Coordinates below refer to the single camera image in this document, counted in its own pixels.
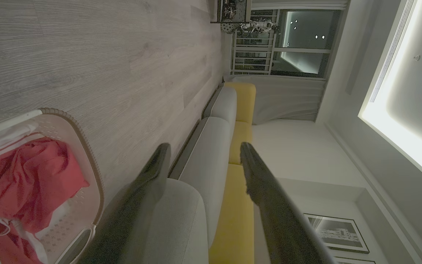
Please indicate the cream plastic laundry basket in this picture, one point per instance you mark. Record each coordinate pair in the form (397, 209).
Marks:
(82, 154)

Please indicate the red garment white stripes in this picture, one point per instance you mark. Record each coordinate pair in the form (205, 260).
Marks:
(9, 249)

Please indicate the white sheer curtain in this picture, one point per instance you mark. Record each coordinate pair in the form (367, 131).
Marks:
(284, 99)

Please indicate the black framed wall picture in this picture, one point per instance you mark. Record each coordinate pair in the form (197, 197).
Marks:
(354, 261)
(337, 233)

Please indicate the white ceiling air vent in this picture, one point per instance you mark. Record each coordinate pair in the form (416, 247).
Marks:
(392, 51)

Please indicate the round ceiling smoke detector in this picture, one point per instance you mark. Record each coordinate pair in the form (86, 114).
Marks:
(417, 58)

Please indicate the grey fabric sofa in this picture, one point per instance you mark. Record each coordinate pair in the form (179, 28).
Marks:
(203, 165)

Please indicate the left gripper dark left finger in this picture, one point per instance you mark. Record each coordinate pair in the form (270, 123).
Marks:
(148, 187)

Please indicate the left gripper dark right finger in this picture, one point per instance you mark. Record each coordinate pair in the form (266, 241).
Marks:
(269, 205)

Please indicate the white metal railing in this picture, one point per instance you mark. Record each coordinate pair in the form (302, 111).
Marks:
(251, 55)

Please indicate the large glass window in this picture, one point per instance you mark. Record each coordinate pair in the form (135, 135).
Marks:
(306, 33)

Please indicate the white figurine ornament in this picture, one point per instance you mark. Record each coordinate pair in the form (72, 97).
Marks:
(258, 25)

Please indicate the red jersey white trim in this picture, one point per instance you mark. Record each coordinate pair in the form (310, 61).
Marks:
(31, 179)

